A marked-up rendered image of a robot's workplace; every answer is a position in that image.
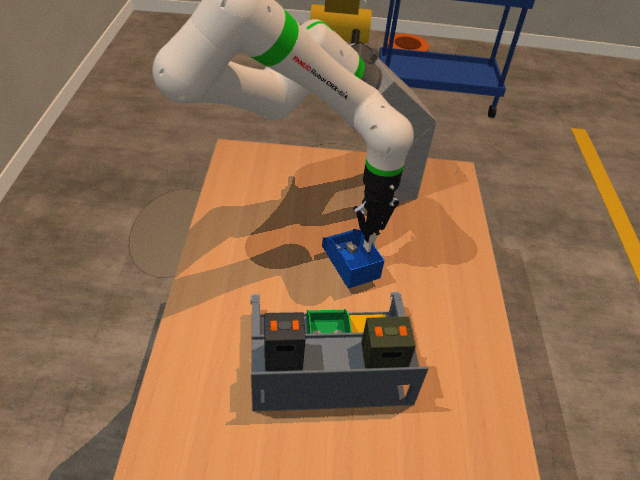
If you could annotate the blue bin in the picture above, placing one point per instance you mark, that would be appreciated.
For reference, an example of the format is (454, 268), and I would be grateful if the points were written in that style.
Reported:
(355, 268)

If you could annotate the grey shelf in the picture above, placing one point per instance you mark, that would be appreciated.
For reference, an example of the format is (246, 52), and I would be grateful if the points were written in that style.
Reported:
(323, 388)

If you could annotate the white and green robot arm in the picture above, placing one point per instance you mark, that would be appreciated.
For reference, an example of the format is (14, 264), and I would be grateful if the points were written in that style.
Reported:
(187, 68)

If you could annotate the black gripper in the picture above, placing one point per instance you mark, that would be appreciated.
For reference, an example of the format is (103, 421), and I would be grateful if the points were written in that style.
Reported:
(375, 221)

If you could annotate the black rectangular case with oval handle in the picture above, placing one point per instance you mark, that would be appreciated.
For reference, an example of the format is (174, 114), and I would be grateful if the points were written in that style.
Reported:
(284, 341)

